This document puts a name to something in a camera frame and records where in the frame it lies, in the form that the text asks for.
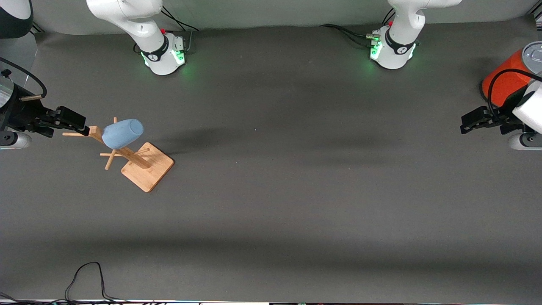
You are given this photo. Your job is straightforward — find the light blue cup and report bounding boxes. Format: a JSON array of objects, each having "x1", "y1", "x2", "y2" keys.
[{"x1": 102, "y1": 119, "x2": 144, "y2": 150}]

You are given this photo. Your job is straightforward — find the wooden cup rack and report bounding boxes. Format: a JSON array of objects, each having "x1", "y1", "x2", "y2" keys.
[{"x1": 63, "y1": 117, "x2": 175, "y2": 193}]

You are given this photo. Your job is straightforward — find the orange can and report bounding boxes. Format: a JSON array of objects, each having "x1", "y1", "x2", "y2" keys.
[{"x1": 481, "y1": 41, "x2": 542, "y2": 108}]

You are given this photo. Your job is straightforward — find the black right arm base cable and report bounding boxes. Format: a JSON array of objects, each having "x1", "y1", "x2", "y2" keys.
[{"x1": 160, "y1": 5, "x2": 199, "y2": 33}]

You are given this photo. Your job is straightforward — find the black arm base cable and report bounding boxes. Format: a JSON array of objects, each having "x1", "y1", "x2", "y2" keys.
[
  {"x1": 160, "y1": 5, "x2": 199, "y2": 33},
  {"x1": 320, "y1": 24, "x2": 374, "y2": 48}
]

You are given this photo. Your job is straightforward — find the black looped cable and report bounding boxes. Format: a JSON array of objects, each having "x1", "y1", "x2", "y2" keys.
[{"x1": 64, "y1": 262, "x2": 127, "y2": 303}]

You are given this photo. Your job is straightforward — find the black left arm base cable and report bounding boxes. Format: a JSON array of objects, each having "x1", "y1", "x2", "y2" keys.
[{"x1": 320, "y1": 24, "x2": 374, "y2": 48}]

